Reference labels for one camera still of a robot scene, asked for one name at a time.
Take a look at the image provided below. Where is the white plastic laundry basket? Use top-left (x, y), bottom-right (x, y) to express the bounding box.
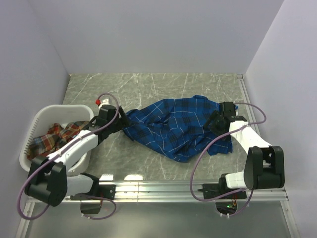
top-left (19, 105), bottom-right (94, 172)

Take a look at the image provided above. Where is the blue plaid long sleeve shirt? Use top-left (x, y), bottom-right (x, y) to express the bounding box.
top-left (123, 95), bottom-right (220, 163)

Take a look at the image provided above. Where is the red brown plaid shirt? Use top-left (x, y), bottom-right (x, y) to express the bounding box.
top-left (26, 121), bottom-right (89, 160)

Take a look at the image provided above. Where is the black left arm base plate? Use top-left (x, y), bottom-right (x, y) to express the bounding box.
top-left (70, 184), bottom-right (116, 200)

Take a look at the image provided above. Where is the aluminium mounting rail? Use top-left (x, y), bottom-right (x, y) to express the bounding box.
top-left (26, 180), bottom-right (289, 204)

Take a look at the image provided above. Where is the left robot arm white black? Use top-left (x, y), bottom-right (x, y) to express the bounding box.
top-left (24, 105), bottom-right (129, 207)

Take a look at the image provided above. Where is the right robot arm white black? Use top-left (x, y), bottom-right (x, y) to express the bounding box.
top-left (205, 102), bottom-right (285, 198)

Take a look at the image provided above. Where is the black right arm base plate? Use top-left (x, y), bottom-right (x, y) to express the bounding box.
top-left (198, 183), bottom-right (229, 199)

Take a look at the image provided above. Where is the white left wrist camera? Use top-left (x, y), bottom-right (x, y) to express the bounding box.
top-left (95, 98), bottom-right (110, 108)

